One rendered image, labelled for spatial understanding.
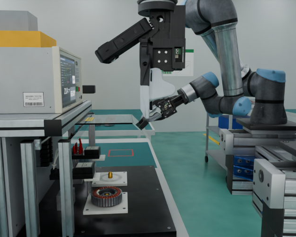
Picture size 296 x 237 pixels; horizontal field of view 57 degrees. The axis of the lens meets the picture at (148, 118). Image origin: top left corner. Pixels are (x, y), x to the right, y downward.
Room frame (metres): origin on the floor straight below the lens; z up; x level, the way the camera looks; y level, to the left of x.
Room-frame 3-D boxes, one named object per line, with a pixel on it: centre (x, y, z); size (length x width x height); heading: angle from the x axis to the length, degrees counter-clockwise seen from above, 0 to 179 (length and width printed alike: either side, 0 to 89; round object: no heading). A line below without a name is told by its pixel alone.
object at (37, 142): (1.05, 0.34, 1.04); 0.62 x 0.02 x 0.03; 5
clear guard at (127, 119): (1.09, 0.17, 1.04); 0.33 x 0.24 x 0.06; 95
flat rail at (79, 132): (1.06, 0.26, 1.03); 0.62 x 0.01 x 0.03; 5
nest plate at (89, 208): (0.95, 0.15, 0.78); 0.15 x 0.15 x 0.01; 5
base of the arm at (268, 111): (1.19, -0.53, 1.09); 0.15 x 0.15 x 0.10
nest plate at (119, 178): (1.19, 0.17, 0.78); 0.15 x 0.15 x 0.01; 5
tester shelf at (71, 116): (1.04, 0.48, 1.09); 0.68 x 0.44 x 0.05; 5
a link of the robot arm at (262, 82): (1.20, -0.53, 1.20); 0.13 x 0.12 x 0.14; 31
